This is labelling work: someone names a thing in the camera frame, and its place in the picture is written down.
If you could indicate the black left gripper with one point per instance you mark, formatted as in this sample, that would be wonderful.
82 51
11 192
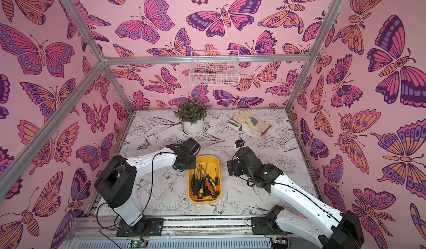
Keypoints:
192 167

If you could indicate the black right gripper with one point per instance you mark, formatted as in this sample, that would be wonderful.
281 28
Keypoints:
233 167

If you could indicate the yellow plastic storage tray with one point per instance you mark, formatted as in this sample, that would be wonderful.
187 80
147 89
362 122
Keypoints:
210 162

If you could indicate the orange handled screwdriver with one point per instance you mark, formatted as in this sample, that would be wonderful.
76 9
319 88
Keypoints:
212 184

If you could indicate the black yellow Deli screwdriver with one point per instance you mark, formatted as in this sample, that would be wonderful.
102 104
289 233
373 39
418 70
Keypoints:
195 181

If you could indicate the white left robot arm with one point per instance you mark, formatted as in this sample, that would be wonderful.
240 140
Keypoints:
115 184

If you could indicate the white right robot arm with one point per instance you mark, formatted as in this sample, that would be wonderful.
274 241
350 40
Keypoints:
320 224

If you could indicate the black grey screwdriver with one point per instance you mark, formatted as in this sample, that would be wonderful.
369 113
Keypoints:
206 185

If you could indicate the small orange precision screwdriver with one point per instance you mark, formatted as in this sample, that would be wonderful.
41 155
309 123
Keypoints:
217 188

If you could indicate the white plastic plant pot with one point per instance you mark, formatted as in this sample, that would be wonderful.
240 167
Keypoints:
192 129

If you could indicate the green leafy plant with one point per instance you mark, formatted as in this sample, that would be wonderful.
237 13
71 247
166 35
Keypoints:
191 112

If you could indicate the cream green work glove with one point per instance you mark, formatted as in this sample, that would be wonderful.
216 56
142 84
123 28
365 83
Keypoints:
238 124

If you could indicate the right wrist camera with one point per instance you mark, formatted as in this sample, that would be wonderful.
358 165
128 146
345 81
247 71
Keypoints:
239 144

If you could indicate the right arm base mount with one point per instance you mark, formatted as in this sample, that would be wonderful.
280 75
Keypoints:
267 225

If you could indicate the white slotted cable duct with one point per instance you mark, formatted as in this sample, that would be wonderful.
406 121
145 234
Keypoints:
163 243

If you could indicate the white wire basket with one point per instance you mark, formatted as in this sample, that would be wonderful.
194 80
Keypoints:
216 67

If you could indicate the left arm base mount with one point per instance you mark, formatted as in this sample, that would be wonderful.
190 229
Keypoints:
145 227

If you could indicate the aluminium frame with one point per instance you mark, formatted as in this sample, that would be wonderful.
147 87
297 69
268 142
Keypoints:
47 48

